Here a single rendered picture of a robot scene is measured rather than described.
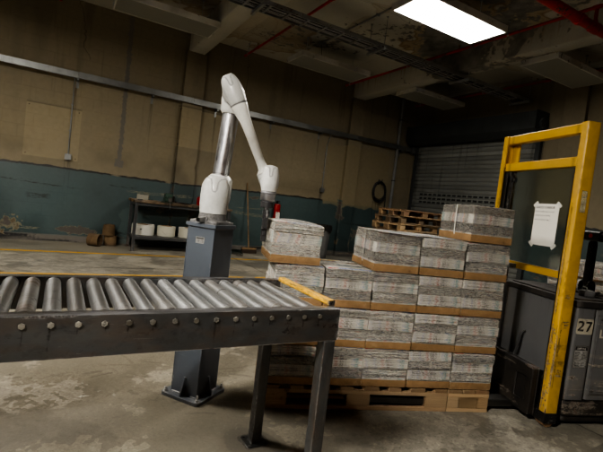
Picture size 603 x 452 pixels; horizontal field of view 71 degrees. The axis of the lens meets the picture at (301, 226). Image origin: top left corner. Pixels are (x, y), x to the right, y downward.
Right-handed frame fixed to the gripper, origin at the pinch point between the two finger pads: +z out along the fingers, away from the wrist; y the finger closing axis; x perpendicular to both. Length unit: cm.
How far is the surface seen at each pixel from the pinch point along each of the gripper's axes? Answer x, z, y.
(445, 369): -119, 68, -19
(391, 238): -73, -8, -18
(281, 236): -7.7, -2.3, -19.4
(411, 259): -87, 3, -18
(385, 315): -75, 37, -18
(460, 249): -119, -6, -17
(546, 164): -178, -67, -6
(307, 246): -23.1, 1.7, -18.8
